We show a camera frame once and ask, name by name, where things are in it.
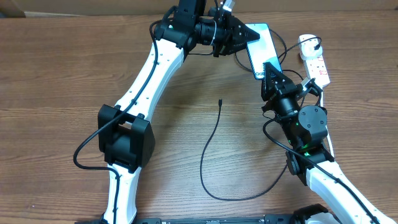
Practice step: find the brown cardboard backdrop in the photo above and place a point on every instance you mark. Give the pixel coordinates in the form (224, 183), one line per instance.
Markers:
(22, 8)

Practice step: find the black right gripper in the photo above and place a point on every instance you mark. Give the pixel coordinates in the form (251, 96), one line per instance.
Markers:
(283, 86)

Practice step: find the white power strip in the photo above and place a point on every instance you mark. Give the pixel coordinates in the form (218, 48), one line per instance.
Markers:
(316, 68)

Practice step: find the Galaxy S24 smartphone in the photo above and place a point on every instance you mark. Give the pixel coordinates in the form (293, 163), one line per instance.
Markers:
(262, 50)

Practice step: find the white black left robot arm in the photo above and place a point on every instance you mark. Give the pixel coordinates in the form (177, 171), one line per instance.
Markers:
(124, 140)

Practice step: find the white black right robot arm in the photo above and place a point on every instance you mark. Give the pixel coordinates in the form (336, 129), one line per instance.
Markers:
(305, 128)

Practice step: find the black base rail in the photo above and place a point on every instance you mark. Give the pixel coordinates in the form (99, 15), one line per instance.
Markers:
(217, 220)

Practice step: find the white charger plug adapter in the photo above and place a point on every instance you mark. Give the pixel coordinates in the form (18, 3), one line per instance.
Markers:
(310, 46)

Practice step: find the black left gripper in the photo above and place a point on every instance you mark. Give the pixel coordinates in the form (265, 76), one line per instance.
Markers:
(232, 35)

